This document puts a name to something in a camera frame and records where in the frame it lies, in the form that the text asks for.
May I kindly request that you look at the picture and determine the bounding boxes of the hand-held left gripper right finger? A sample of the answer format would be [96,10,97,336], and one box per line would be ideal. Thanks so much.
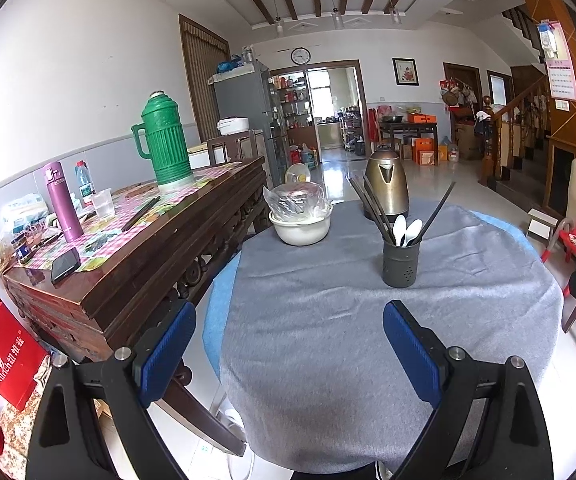
[382,300,555,480]

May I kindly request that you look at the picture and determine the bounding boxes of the wall calendar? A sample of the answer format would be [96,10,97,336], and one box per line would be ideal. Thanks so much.
[537,20,576,102]

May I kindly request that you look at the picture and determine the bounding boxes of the white bowl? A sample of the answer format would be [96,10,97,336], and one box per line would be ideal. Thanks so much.
[268,207,333,247]

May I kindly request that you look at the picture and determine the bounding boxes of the grey tablecloth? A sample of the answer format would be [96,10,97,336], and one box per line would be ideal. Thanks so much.
[218,199,565,480]

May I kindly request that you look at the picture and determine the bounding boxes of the clear plastic cup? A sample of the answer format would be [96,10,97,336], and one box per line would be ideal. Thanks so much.
[90,188,115,219]

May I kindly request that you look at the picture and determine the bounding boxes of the small white fan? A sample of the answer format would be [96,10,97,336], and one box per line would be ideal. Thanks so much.
[284,162,311,187]

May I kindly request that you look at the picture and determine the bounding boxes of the metal electric kettle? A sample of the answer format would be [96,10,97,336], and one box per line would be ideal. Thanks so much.
[364,144,411,221]

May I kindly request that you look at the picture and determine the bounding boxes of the wooden staircase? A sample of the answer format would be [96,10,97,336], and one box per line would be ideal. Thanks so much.
[478,67,576,211]

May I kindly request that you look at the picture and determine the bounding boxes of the plastic water bottle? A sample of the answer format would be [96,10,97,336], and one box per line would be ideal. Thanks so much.
[74,160,96,206]

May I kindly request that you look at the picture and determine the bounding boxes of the dark wooden side table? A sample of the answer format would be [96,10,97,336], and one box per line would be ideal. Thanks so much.
[379,121,440,161]

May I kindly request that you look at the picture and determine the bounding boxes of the red paper bag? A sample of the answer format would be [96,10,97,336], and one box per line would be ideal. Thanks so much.
[0,300,51,413]

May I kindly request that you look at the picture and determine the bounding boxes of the green thermos jug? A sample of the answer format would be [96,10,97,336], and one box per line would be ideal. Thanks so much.
[131,91,195,187]

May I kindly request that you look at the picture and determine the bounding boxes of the black smartphone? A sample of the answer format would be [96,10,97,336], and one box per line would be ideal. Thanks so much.
[50,247,82,285]

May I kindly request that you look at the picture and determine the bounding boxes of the blue table cover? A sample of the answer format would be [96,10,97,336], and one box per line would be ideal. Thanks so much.
[202,210,566,376]

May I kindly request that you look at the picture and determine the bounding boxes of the group of dark chopsticks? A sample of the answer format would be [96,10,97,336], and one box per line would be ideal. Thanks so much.
[349,176,398,247]

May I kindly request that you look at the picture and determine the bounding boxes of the kitchen shelf rack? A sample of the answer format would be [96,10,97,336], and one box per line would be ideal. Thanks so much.
[270,74,309,131]

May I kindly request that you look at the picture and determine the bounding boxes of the carved wooden sideboard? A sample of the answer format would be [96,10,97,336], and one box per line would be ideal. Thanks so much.
[3,156,269,456]

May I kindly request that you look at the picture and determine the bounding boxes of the pair of dark sticks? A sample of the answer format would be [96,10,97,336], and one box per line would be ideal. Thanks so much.
[120,196,162,233]

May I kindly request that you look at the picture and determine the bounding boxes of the brown door curtain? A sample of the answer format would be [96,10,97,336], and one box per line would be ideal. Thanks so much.
[179,14,231,143]

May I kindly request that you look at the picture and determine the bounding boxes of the dark chopstick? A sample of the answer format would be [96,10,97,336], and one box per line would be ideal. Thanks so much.
[415,181,456,241]

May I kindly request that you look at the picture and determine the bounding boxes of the framed wall picture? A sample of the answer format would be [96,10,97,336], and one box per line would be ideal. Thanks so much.
[392,57,418,86]

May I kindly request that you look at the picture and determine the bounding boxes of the pink checked table cover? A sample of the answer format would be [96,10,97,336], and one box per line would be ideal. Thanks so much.
[18,162,244,273]

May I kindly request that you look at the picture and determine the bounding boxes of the small white step stool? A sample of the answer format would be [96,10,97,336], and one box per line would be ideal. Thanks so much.
[526,208,561,248]

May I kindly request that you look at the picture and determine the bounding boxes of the purple vacuum bottle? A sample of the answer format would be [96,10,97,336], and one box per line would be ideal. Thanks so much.
[43,161,85,242]

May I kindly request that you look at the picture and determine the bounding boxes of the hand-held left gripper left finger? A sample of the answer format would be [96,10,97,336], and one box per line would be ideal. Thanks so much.
[25,300,197,480]

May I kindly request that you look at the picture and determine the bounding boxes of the grey refrigerator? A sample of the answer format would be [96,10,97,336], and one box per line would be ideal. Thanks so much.
[213,61,289,176]

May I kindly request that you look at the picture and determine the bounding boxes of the clear plastic bag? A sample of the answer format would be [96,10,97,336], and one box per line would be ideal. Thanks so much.
[263,182,334,226]

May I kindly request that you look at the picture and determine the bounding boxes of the white plastic bag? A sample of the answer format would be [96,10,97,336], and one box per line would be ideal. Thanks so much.
[0,192,51,231]

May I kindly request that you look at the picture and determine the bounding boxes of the black utensil holder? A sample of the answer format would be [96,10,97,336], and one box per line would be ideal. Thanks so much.
[382,234,421,289]

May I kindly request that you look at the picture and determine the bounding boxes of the white rice cooker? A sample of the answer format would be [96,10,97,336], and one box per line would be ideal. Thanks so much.
[217,116,251,137]

